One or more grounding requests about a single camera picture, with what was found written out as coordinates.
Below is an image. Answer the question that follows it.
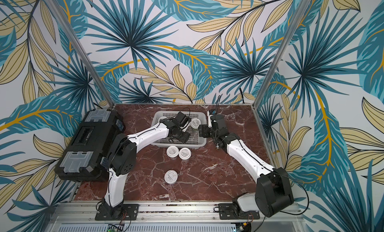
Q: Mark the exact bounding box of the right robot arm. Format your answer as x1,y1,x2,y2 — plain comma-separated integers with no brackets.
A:
199,110,294,218

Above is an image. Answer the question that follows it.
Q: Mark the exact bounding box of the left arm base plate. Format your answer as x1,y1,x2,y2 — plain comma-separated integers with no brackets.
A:
95,203,139,221

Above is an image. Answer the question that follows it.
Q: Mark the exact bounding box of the black toolbox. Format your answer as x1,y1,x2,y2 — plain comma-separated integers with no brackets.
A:
55,109,125,182

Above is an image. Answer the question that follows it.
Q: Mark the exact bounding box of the aluminium corner post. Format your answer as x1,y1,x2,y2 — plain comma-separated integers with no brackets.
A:
44,0,115,108
253,0,311,110

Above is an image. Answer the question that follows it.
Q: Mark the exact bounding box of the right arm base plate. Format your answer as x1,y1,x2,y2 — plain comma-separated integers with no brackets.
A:
214,203,260,221

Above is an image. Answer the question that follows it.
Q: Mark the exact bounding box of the right aluminium corner post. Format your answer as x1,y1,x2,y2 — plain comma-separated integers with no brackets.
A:
253,0,311,110

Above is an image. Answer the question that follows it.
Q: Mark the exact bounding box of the white yogurt cup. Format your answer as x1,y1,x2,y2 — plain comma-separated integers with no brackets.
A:
179,147,192,160
166,145,179,159
164,170,178,185
190,118,202,129

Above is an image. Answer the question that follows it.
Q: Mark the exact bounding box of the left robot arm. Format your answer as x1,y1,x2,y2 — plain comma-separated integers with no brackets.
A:
100,112,192,218

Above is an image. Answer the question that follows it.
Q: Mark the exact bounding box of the aluminium rail frame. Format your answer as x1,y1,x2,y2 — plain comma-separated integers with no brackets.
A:
46,201,309,232

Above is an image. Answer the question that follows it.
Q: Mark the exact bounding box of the left aluminium corner post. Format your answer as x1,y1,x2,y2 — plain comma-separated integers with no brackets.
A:
44,0,115,108

